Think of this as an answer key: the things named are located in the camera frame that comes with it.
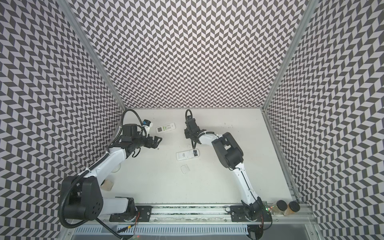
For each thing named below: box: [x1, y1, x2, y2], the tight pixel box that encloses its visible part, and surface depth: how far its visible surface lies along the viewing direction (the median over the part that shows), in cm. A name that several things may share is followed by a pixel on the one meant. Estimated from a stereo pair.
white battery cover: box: [180, 164, 191, 174], surface depth 90 cm
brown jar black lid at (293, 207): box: [285, 201, 301, 216], surface depth 69 cm
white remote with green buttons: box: [156, 122, 177, 134], surface depth 107 cm
